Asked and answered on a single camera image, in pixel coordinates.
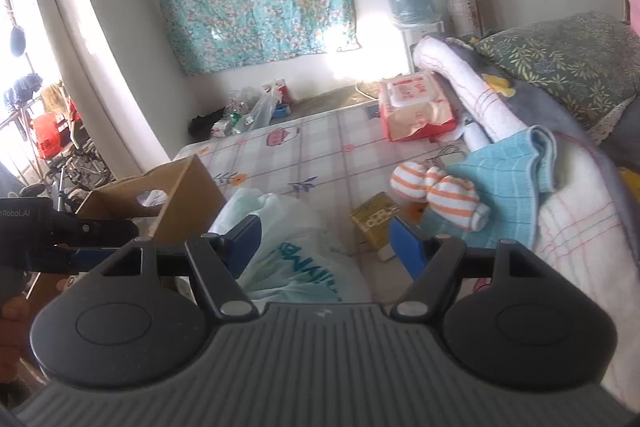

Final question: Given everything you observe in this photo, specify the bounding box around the folded wheelchair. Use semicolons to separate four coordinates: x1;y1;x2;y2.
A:
42;127;113;208

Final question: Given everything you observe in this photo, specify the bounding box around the person's left hand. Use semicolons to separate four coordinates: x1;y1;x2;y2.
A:
0;295;32;383

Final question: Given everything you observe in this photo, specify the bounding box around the white striped towel blanket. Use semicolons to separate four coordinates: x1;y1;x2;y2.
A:
412;36;633;358

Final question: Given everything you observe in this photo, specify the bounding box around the clear plastic bag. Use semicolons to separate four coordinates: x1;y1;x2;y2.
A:
247;84;283;128

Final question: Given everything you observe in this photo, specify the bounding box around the red plastic crate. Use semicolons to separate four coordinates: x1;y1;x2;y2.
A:
31;113;76;160

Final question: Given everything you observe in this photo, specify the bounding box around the blue hanging cloth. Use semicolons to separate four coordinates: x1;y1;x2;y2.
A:
2;74;43;108

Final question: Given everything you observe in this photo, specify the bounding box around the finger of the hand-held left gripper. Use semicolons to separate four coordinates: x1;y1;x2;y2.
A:
50;218;140;249
56;241;129;274

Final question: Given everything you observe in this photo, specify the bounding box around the white water dispenser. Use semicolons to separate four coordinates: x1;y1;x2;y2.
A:
397;19;446;75

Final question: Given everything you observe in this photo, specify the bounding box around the small olive printed carton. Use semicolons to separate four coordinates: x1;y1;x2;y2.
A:
349;192;401;263

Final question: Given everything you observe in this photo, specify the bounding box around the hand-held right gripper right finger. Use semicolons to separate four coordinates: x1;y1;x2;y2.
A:
389;216;538;319

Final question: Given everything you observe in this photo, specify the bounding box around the white plastic shopping bag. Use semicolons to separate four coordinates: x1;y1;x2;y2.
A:
207;187;373;305

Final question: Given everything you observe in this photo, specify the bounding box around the black cloth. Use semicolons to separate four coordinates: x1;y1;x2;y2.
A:
189;107;226;138

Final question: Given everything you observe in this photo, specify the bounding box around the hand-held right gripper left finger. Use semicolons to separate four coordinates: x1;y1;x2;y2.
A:
102;213;263;319

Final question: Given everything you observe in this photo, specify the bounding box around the green floral pillow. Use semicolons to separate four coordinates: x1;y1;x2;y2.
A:
472;11;640;131

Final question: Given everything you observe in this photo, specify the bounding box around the brown cardboard box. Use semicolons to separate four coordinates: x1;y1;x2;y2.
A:
27;155;228;308

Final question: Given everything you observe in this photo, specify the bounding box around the red wet wipes pack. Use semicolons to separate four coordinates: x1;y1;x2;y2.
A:
377;74;458;142

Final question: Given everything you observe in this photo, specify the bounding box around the crumpled clear bag with bottles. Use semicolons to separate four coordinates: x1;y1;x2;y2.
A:
212;89;256;136

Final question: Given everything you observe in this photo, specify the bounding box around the light blue knit cloth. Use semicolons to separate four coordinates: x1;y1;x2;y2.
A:
417;125;558;253

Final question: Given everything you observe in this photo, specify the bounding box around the orange striped white sock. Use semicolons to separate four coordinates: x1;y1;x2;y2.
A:
424;176;491;233
390;161;443;206

